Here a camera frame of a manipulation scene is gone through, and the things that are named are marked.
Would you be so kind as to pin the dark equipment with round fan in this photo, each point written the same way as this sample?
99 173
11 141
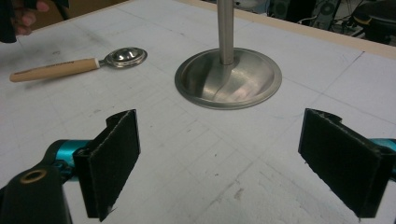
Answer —
325 12

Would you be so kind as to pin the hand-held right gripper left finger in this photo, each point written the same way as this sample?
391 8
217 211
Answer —
109 161

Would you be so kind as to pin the brown cardboard box with print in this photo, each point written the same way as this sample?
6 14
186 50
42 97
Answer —
84 7

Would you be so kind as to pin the metal stand with round base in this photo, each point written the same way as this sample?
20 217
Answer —
227 84

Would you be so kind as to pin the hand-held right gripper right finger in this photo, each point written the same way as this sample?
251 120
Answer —
336 155

